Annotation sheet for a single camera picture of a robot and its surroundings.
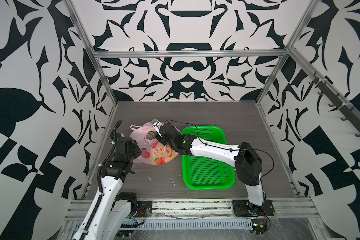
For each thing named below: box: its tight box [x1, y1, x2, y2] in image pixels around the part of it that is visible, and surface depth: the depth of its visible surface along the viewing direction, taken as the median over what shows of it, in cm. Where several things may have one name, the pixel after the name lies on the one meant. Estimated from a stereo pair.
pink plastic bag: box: [129, 121, 179, 165], surface depth 85 cm
